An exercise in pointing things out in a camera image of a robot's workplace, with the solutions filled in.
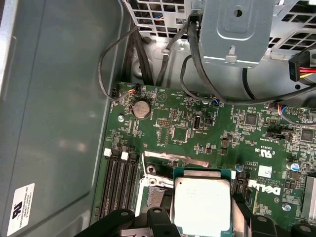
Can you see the silver CPU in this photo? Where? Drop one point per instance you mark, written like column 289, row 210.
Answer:
column 202, row 205

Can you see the black power connector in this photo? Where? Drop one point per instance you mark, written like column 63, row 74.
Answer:
column 296, row 69

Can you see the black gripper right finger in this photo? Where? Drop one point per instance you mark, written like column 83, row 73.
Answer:
column 261, row 227

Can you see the round coin battery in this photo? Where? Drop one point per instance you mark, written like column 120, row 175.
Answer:
column 141, row 109

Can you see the white QR sticker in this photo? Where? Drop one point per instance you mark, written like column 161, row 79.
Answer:
column 264, row 170

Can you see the perforated metal drive cage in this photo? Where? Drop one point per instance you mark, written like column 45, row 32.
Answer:
column 158, row 10

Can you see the CPU socket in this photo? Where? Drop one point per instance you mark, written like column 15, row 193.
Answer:
column 154, row 197

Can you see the green motherboard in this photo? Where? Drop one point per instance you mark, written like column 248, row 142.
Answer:
column 222, row 123

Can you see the square black chip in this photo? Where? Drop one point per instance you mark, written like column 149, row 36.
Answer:
column 307, row 135
column 250, row 119

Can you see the silver internal USB port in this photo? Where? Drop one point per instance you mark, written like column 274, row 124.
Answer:
column 196, row 122

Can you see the grey metal bracket box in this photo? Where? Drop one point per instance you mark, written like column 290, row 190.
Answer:
column 237, row 29

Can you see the open PC case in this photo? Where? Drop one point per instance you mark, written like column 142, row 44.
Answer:
column 61, row 98

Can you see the metal socket cover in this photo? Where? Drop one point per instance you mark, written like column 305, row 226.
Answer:
column 163, row 155

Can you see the white label sticker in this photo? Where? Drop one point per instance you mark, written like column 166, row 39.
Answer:
column 21, row 209

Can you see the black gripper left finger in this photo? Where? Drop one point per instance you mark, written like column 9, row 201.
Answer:
column 158, row 222

